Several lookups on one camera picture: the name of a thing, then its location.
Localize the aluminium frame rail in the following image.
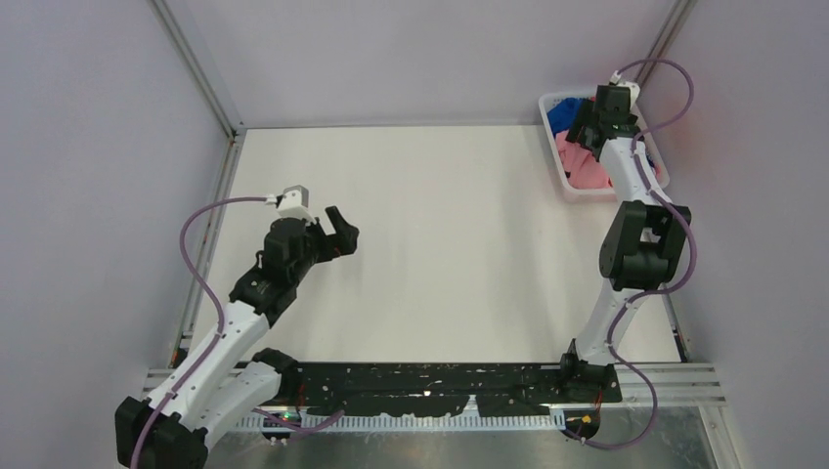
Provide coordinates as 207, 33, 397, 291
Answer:
139, 362, 726, 410

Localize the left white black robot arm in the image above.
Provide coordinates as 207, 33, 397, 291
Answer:
114, 206, 360, 468

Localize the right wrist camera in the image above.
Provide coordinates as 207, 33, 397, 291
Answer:
608, 70, 641, 106

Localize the white plastic laundry basket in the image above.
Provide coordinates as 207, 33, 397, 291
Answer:
538, 87, 671, 203

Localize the light pink t shirt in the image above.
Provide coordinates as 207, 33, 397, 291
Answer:
555, 132, 612, 190

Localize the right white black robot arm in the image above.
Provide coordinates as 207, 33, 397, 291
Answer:
557, 84, 691, 402

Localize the blue t shirt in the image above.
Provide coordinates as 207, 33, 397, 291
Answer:
545, 97, 591, 135

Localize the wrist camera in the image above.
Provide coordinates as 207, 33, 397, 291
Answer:
608, 70, 641, 106
265, 185, 315, 224

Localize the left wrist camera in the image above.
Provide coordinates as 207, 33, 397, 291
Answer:
265, 185, 315, 224

